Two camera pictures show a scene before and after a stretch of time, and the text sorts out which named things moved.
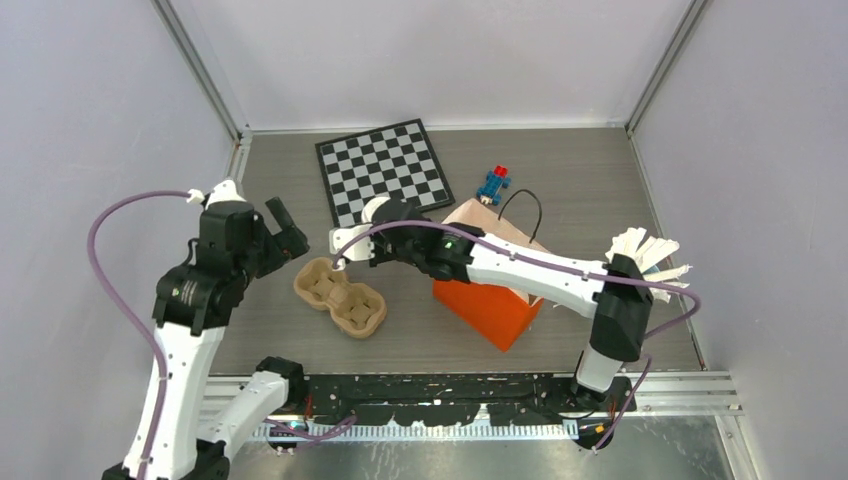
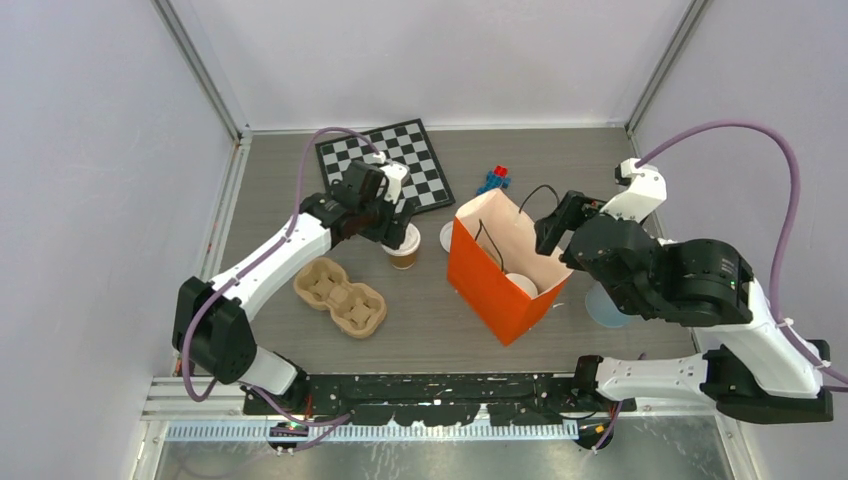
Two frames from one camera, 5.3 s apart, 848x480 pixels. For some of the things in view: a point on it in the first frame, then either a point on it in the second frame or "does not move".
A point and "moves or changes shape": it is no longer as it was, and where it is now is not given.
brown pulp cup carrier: [356, 310] does not move
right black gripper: [379, 256] -> [572, 203]
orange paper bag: [501, 312] moves or changes shape
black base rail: [459, 397] does not move
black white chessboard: [392, 161] does not move
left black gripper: [288, 243] -> [391, 233]
